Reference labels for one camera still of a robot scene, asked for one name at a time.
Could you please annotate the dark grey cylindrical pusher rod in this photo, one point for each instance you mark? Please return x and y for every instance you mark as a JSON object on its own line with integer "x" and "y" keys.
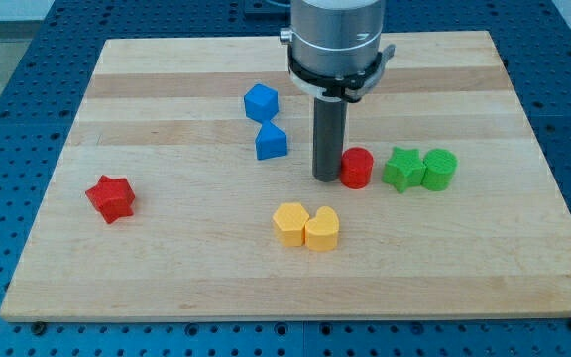
{"x": 329, "y": 119}

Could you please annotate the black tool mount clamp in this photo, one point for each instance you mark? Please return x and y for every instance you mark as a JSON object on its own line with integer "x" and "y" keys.
{"x": 348, "y": 88}

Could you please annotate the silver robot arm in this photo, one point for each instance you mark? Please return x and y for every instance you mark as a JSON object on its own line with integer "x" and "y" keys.
{"x": 334, "y": 55}

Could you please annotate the green star block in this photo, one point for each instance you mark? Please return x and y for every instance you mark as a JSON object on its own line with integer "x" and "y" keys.
{"x": 404, "y": 169}

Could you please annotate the red star block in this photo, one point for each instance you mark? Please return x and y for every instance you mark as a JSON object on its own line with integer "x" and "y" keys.
{"x": 112, "y": 198}

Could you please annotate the red cylinder block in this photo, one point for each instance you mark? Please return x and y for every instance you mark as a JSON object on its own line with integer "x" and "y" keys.
{"x": 356, "y": 167}

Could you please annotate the blue triangular block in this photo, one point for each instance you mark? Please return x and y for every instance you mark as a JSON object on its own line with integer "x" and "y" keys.
{"x": 271, "y": 142}

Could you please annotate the blue cube block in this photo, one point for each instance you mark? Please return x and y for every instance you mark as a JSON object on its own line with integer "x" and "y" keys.
{"x": 261, "y": 103}

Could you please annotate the yellow pentagon block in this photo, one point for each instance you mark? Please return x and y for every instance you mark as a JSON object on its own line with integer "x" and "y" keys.
{"x": 289, "y": 222}

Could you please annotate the green cylinder block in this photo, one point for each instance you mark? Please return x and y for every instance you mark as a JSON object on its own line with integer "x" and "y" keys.
{"x": 440, "y": 168}

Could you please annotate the yellow heart block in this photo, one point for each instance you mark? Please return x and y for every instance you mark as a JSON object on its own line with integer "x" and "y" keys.
{"x": 322, "y": 231}

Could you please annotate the wooden board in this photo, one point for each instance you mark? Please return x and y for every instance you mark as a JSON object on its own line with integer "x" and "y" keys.
{"x": 169, "y": 116}

